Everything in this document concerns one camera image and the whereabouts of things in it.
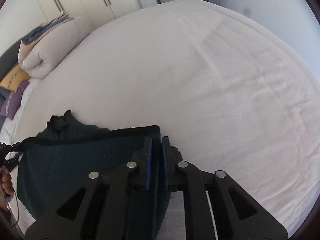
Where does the dark green knit sweater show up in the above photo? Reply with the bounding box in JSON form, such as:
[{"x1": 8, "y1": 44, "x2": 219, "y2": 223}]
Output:
[{"x1": 17, "y1": 110, "x2": 171, "y2": 239}]

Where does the yellow patterned pillow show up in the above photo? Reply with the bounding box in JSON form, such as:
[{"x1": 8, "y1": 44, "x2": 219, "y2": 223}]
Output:
[{"x1": 0, "y1": 64, "x2": 30, "y2": 92}]

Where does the purple patterned pillow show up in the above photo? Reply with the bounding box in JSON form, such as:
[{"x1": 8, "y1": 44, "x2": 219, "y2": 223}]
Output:
[{"x1": 1, "y1": 81, "x2": 29, "y2": 120}]

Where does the rolled beige duvet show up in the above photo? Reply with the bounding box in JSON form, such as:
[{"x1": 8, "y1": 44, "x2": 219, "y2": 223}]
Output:
[{"x1": 18, "y1": 10, "x2": 92, "y2": 79}]

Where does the grey upholstered headboard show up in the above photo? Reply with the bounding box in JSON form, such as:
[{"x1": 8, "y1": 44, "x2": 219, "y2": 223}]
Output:
[{"x1": 0, "y1": 38, "x2": 25, "y2": 131}]

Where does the person's left hand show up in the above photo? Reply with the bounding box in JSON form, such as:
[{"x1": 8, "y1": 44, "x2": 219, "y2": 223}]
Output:
[{"x1": 1, "y1": 169, "x2": 14, "y2": 212}]

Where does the white bed sheet mattress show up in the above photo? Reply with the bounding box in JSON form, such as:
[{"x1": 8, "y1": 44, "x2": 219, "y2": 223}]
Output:
[{"x1": 1, "y1": 0, "x2": 319, "y2": 235}]

